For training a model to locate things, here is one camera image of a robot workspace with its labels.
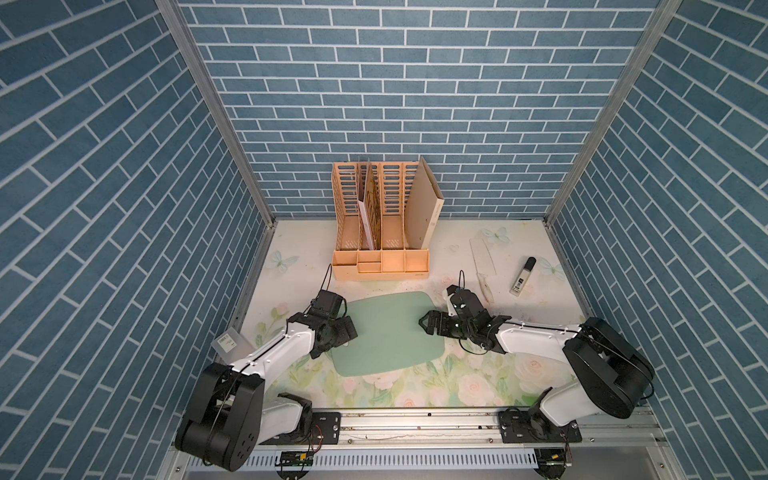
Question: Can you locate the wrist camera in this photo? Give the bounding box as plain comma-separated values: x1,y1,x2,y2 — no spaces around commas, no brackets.
311,289,346,319
443,285,465,316

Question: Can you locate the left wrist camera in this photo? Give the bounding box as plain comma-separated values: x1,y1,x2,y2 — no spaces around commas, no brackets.
311,289,346,319

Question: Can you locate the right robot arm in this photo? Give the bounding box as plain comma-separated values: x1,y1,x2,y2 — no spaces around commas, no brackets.
418,285,655,427

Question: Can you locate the clear plastic labelled box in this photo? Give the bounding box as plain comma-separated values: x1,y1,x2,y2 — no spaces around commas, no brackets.
211,327,255,364

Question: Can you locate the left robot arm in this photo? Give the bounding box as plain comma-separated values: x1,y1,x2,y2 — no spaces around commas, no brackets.
174,313,357,472

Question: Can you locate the book in organizer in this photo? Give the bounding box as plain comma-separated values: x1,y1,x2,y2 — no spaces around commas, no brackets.
357,161,378,250

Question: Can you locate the green cutting board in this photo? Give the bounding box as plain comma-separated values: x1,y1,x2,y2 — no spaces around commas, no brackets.
328,292,445,377

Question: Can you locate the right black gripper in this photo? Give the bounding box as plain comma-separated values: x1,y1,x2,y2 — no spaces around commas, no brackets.
417,309,474,340

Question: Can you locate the aluminium mounting rail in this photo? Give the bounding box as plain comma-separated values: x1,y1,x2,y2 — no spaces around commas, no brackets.
160,407,684,479

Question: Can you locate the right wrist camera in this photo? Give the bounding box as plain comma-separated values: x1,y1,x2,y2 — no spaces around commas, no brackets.
443,285,465,316

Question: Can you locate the wooden file organizer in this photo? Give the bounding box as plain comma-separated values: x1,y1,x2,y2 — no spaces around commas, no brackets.
331,158,444,282

